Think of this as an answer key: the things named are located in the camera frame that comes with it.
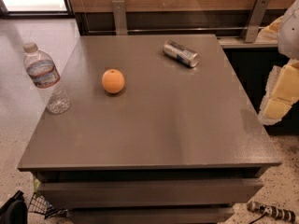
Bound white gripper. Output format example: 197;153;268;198
257;15;299;126

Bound silver blue redbull can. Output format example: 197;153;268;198
163;40;199;68

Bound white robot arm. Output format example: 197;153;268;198
258;0;299;125

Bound grey drawer cabinet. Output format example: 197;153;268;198
19;35;280;224

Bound black white striped tool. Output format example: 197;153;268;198
247;201;299;223

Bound orange fruit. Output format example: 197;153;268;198
102;69;125;94

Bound clear plastic water bottle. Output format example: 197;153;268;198
23;42;71;115

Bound black bag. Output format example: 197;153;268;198
0;190;28;224

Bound right metal wall bracket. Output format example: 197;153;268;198
241;0;270;43

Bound metal wall bracket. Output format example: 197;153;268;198
241;0;270;43
112;0;128;35

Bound left metal wall bracket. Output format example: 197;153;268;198
112;0;128;35

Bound black wire basket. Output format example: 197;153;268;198
28;192;67;219

